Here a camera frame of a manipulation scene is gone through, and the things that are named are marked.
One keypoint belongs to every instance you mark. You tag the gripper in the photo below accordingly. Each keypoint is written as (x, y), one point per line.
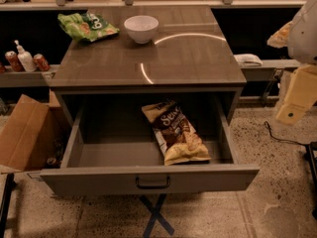
(304, 39)

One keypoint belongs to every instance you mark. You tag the brown chip bag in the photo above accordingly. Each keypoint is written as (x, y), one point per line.
(177, 138)

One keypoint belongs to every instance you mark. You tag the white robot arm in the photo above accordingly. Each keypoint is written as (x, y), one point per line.
(300, 37)

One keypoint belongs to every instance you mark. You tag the grey cabinet counter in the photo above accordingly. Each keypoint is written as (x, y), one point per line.
(188, 52)

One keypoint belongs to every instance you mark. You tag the open grey drawer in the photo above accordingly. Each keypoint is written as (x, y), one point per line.
(112, 143)

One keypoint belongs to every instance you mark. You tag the green chip bag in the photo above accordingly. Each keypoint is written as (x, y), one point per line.
(87, 27)

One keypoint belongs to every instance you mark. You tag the white folded cloth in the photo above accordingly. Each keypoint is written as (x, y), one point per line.
(246, 60)

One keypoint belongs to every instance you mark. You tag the white bowl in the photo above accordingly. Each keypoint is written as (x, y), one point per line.
(141, 28)

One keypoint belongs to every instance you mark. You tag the red soda can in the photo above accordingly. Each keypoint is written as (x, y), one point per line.
(14, 62)
(41, 62)

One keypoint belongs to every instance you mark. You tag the can inside box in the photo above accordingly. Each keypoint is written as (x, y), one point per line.
(52, 163)

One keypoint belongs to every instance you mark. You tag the white pump bottle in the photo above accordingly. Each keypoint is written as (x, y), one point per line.
(25, 58)

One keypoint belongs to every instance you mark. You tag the cardboard box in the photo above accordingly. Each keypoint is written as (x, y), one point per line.
(32, 134)

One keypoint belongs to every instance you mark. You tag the grey low shelf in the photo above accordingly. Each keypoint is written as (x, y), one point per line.
(13, 79)

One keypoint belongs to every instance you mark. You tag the black stand leg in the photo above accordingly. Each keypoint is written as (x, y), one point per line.
(6, 197)

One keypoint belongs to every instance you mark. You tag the black drawer handle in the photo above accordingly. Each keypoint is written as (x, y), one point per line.
(152, 184)

